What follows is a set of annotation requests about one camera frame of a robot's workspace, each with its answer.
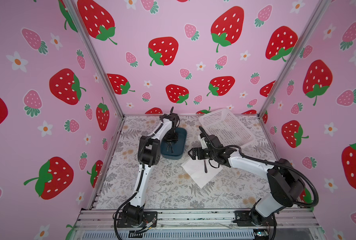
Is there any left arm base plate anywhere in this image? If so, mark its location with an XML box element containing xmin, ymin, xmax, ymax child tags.
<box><xmin>116</xmin><ymin>211</ymin><xmax>158</xmax><ymax>228</ymax></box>

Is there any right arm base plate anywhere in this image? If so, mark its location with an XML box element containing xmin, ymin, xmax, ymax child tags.
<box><xmin>232</xmin><ymin>211</ymin><xmax>277</xmax><ymax>227</ymax></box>

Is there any teal plastic tray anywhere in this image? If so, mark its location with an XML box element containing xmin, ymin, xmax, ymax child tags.
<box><xmin>161</xmin><ymin>128</ymin><xmax>187</xmax><ymax>160</ymax></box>

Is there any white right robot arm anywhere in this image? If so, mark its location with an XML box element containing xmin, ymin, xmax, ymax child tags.
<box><xmin>188</xmin><ymin>126</ymin><xmax>319</xmax><ymax>226</ymax></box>

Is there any white perforated plastic basket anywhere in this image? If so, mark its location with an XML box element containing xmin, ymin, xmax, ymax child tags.
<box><xmin>199</xmin><ymin>109</ymin><xmax>255</xmax><ymax>148</ymax></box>

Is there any white paper napkin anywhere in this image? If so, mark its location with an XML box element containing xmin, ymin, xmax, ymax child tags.
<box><xmin>181</xmin><ymin>159</ymin><xmax>223</xmax><ymax>189</ymax></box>

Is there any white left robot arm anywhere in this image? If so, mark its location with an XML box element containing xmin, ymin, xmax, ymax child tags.
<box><xmin>120</xmin><ymin>113</ymin><xmax>180</xmax><ymax>225</ymax></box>

